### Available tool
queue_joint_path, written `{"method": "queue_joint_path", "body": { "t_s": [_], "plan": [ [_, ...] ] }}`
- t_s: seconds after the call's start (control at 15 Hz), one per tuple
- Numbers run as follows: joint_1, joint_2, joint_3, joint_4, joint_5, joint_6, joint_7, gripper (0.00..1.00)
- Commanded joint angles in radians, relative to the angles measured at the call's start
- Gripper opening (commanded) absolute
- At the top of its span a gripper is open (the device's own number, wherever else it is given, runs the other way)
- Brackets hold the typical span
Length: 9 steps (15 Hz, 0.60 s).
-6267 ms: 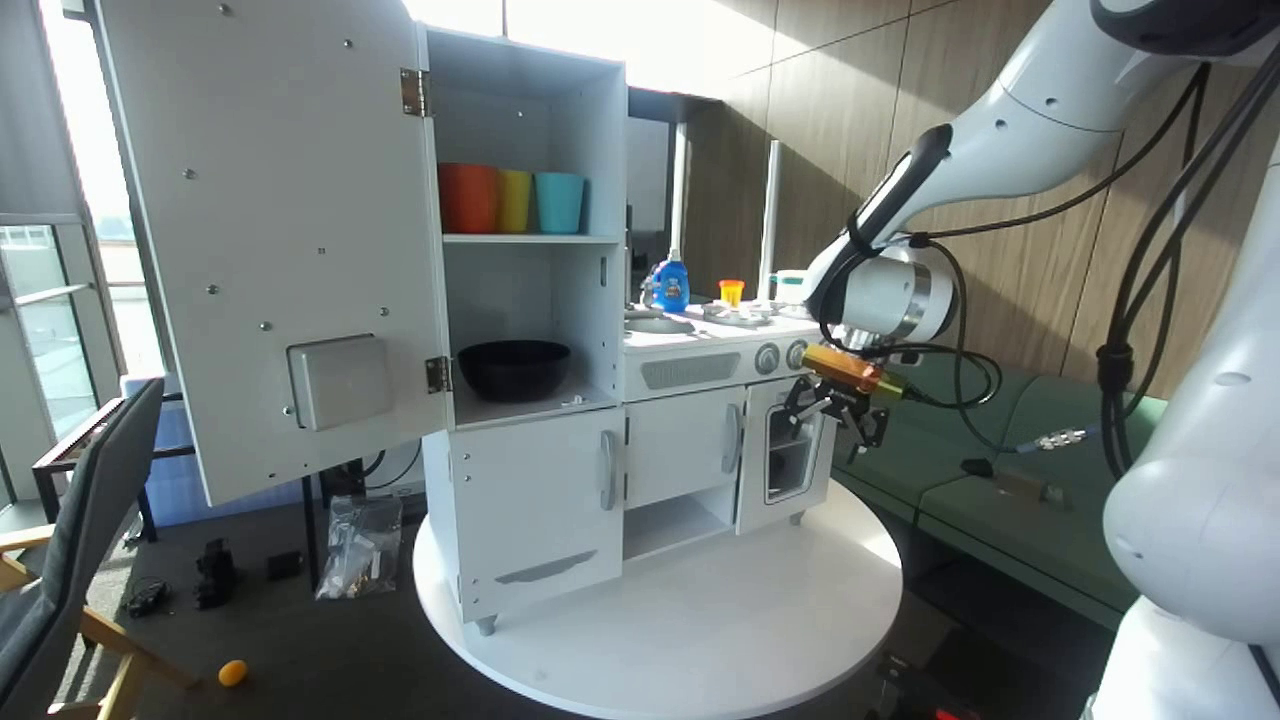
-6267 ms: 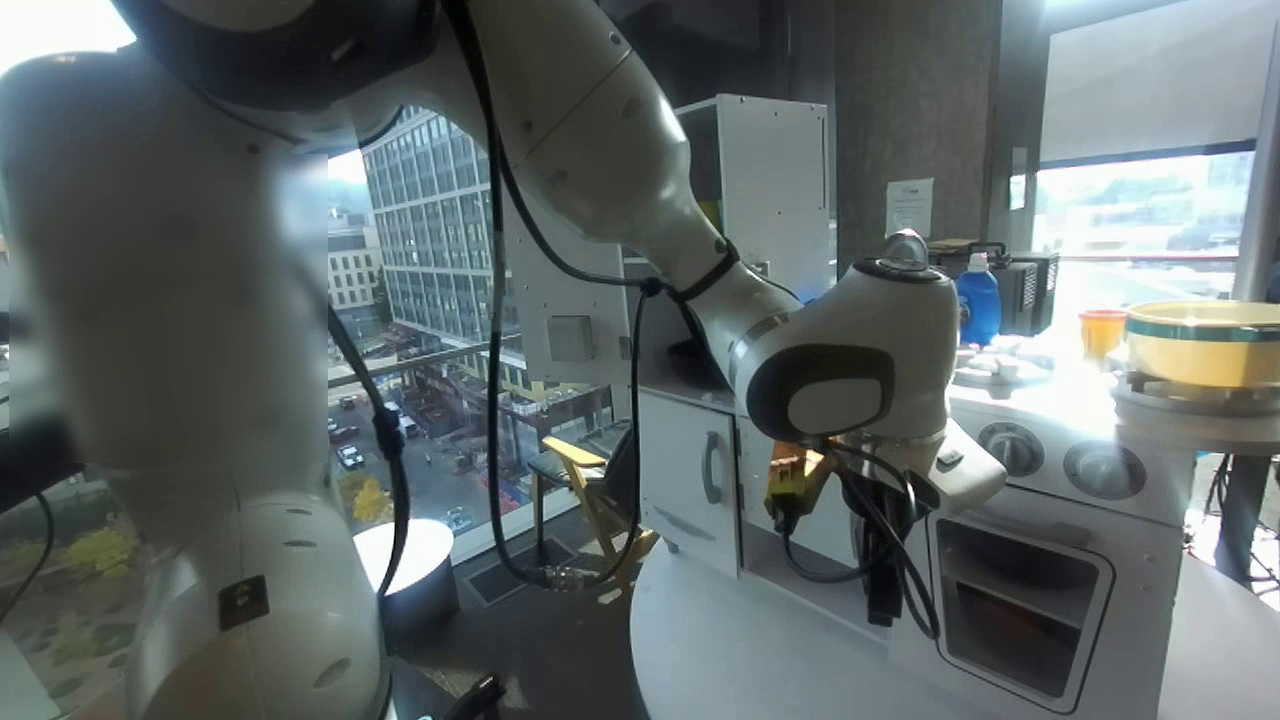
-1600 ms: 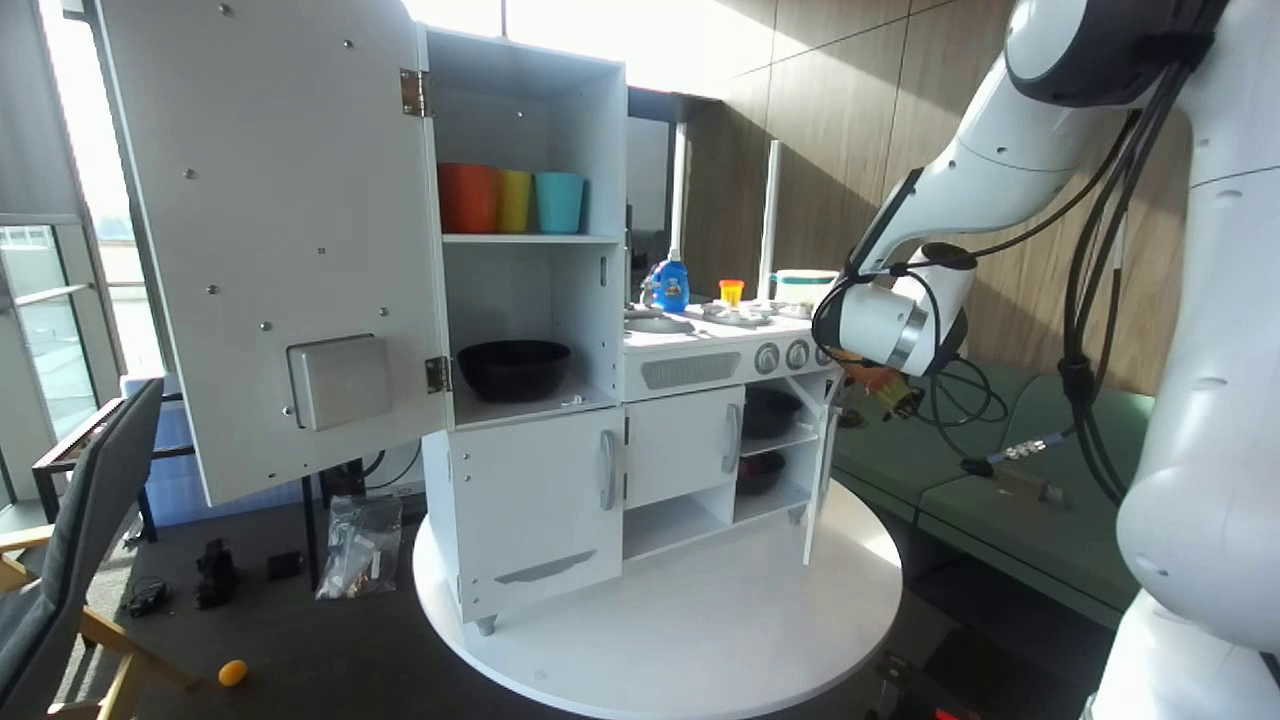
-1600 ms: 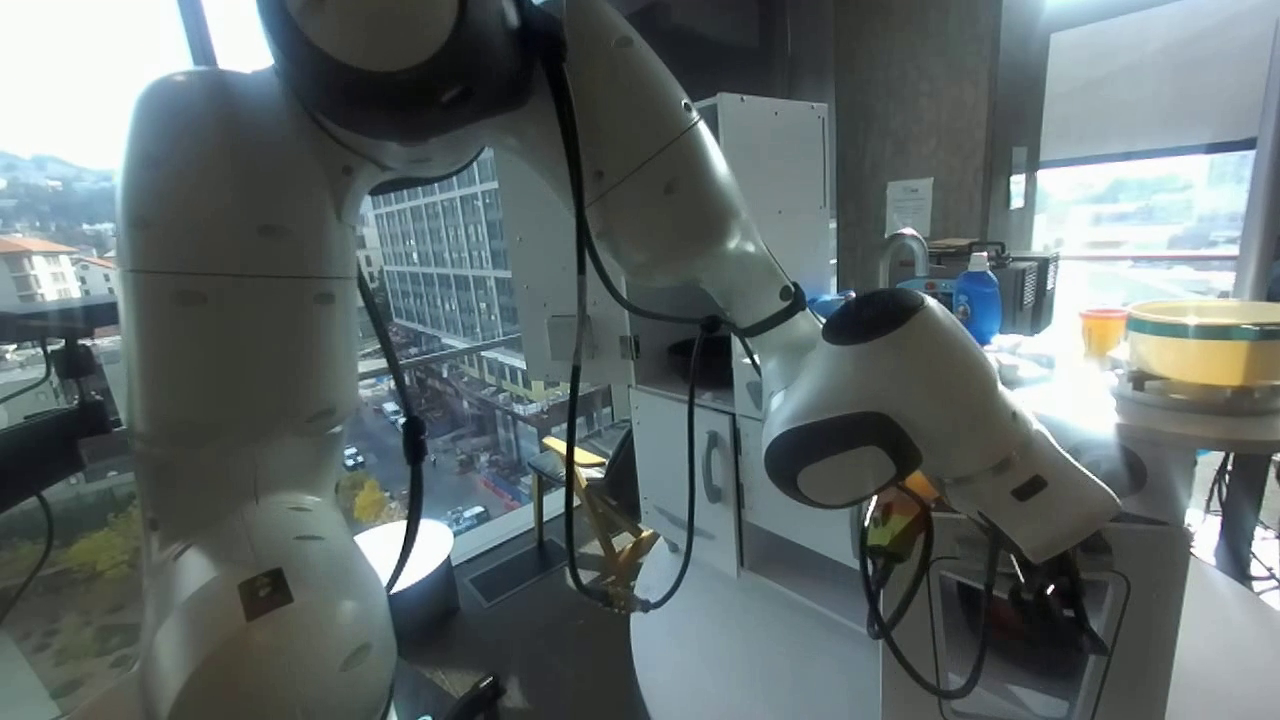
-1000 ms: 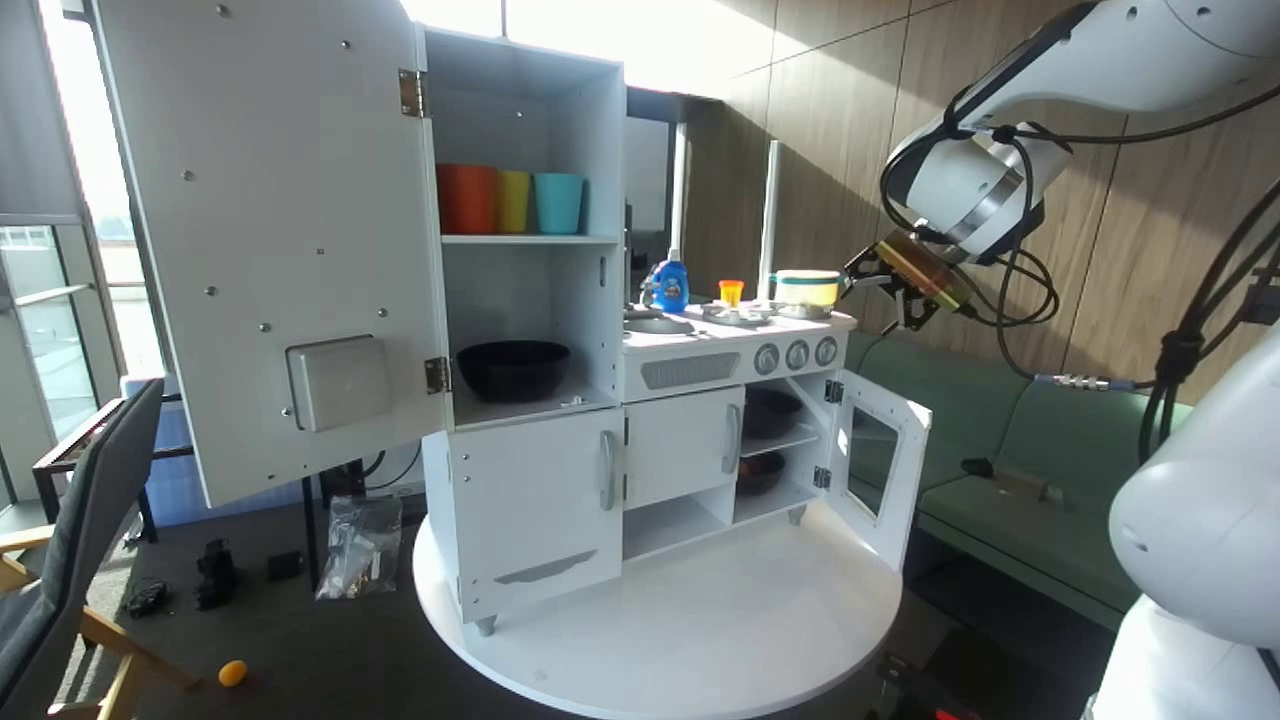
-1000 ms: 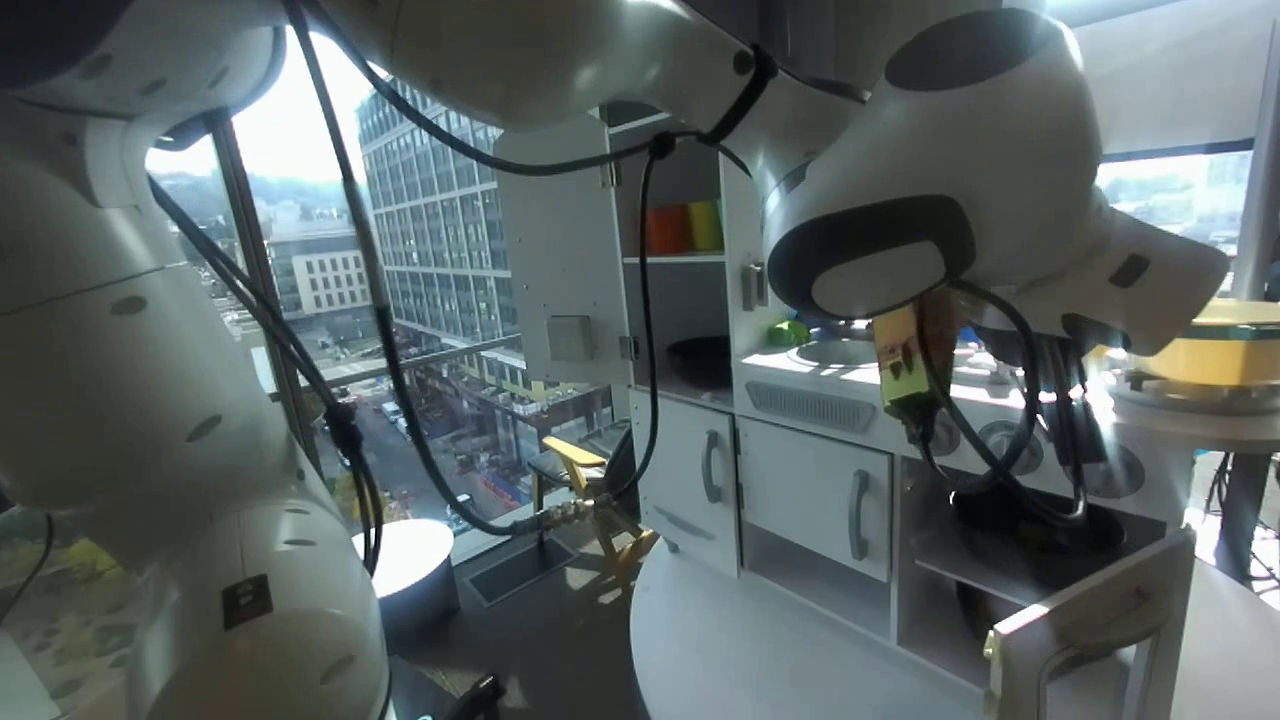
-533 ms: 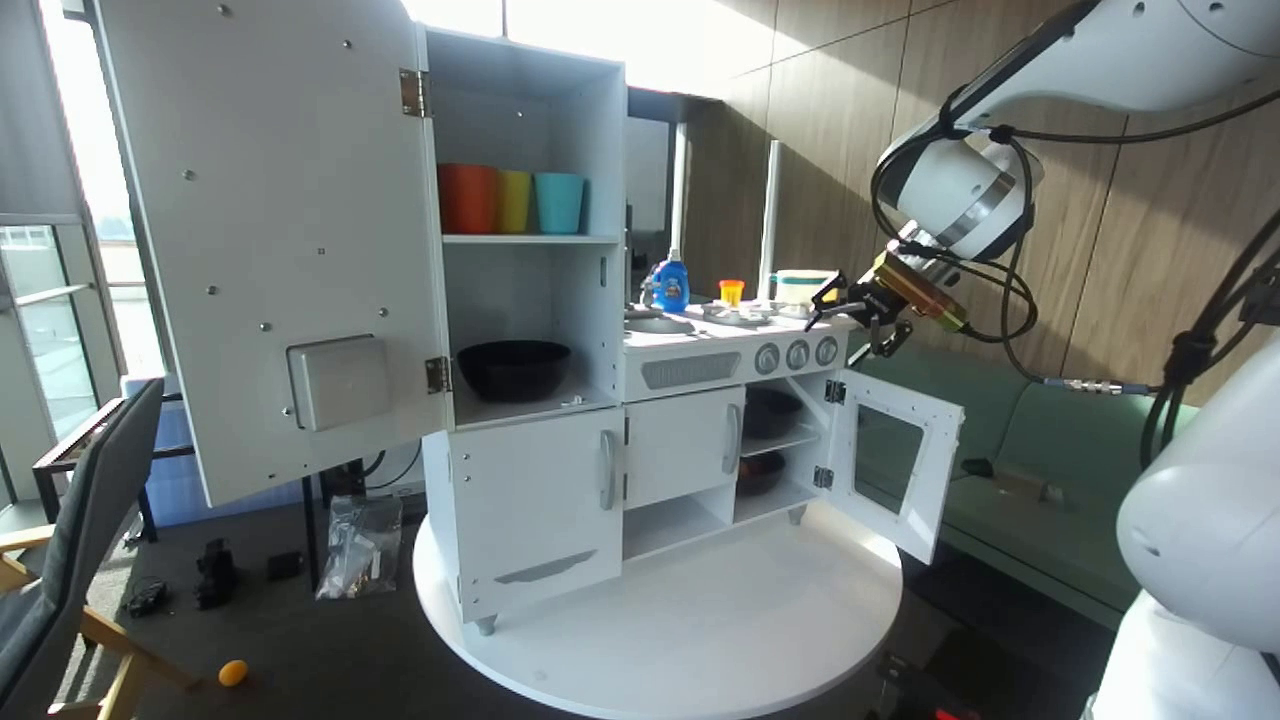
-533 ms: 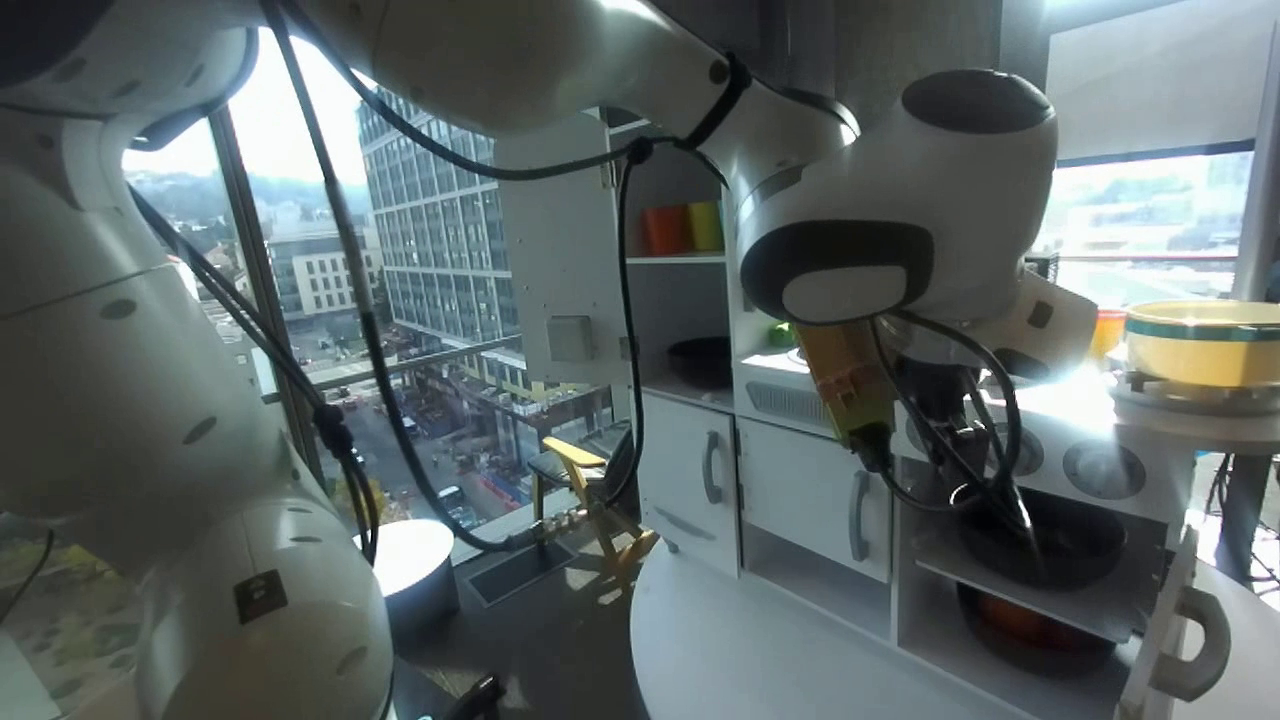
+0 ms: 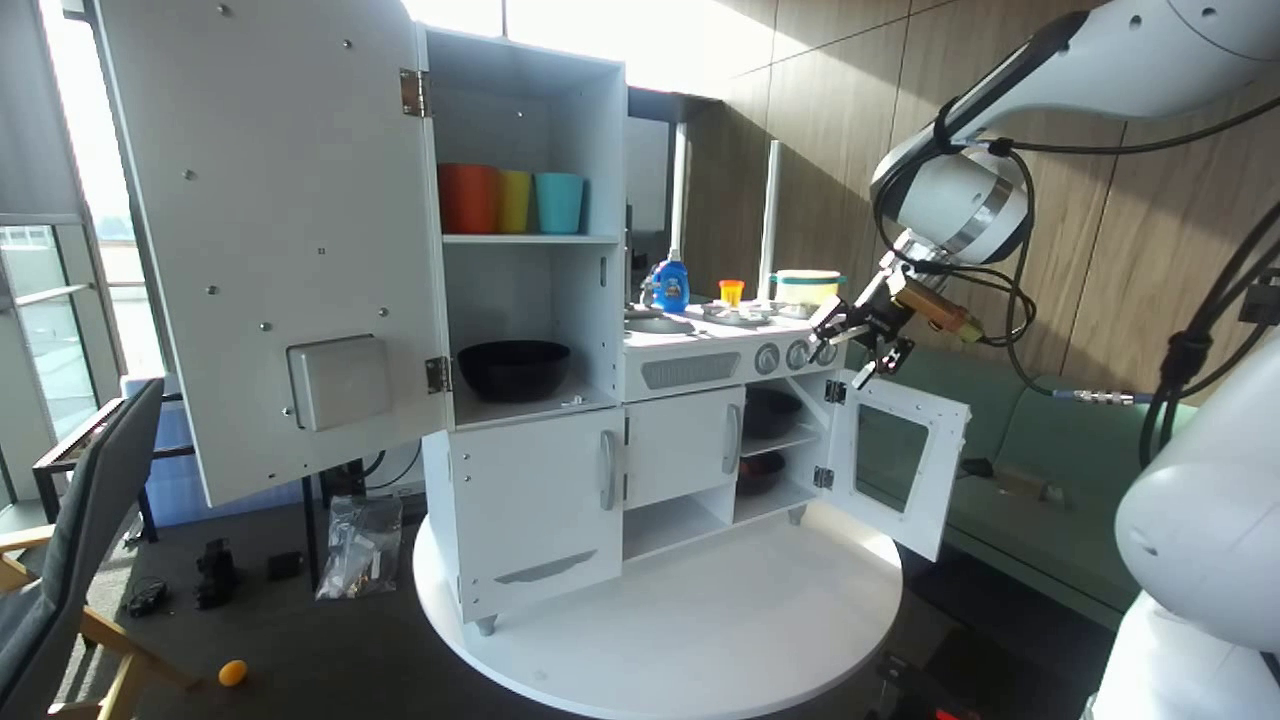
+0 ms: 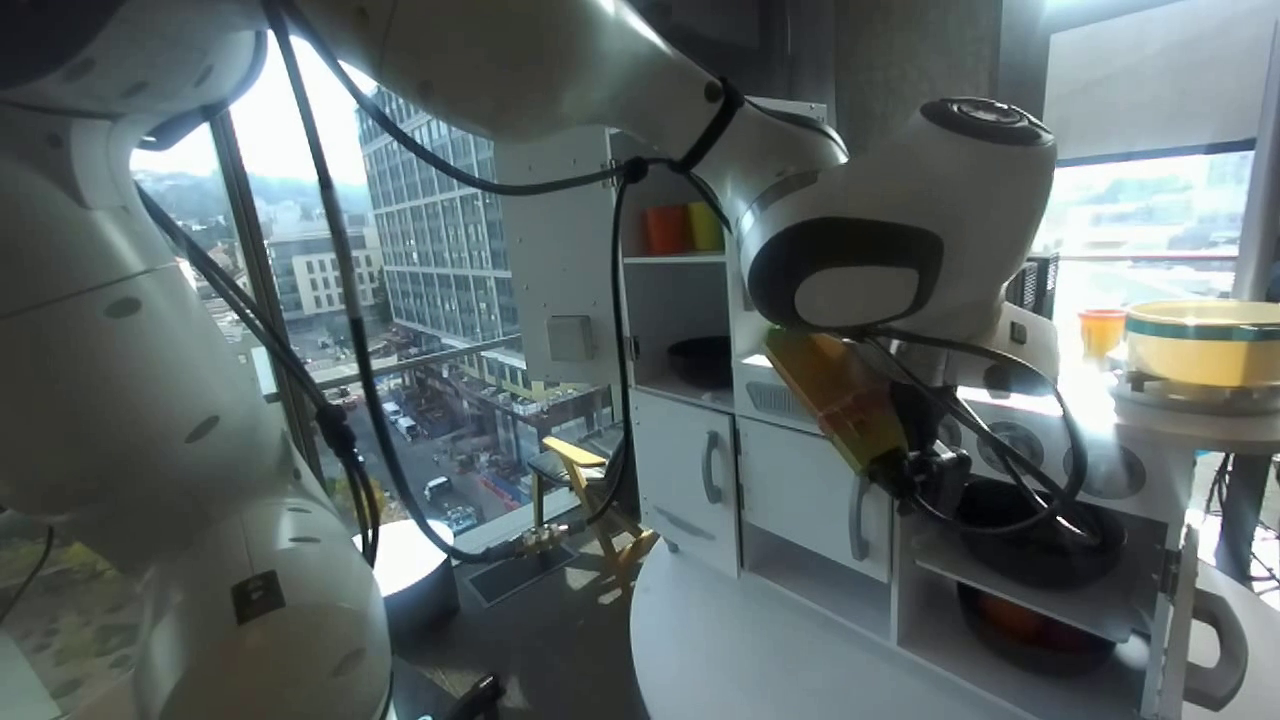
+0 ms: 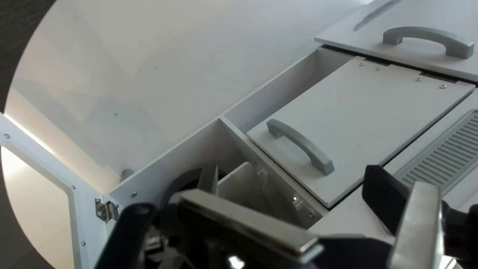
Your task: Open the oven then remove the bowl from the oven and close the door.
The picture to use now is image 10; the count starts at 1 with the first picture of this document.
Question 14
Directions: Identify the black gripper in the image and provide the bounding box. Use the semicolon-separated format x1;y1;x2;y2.
890;444;983;521

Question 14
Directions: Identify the white oven door with window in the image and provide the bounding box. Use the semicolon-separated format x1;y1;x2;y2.
1141;521;1258;720

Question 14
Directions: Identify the small white cabinet door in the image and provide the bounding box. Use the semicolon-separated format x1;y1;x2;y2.
737;418;894;587

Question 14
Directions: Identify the black bowl holding fruit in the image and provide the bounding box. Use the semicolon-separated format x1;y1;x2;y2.
950;582;1125;681

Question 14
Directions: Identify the yellow bowl with green stripe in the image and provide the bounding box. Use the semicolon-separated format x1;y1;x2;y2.
1118;300;1280;397

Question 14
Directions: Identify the orange toy fruit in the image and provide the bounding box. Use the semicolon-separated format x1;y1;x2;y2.
975;591;1060;640

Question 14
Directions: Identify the white toy kitchen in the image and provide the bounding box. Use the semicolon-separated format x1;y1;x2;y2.
615;126;1200;720

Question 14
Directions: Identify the small orange tumbler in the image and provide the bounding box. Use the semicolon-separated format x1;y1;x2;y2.
1077;306;1129;369

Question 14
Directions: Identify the white round stand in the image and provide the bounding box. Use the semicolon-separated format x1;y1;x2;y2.
1109;375;1280;587

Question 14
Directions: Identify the yellow cup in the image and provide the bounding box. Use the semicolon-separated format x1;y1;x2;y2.
685;195;729;256

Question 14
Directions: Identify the orange cup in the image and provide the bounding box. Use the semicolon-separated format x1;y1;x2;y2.
638;201;694;262

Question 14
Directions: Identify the white roller blind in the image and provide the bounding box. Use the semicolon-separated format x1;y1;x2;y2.
1036;0;1264;168

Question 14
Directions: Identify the white round stool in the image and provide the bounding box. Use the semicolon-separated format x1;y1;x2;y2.
369;511;454;601

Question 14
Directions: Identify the yellow wrist mount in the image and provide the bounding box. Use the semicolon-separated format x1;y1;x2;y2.
764;329;917;485

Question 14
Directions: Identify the white cabinet door with handle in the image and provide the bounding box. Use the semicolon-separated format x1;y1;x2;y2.
633;390;742;582

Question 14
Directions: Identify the grey chair with wooden frame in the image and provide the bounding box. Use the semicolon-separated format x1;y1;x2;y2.
534;433;663;608

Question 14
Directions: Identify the long black arm cable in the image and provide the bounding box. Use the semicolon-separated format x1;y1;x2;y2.
255;0;750;567

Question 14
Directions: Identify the black base cable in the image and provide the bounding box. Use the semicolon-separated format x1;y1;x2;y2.
129;176;389;572

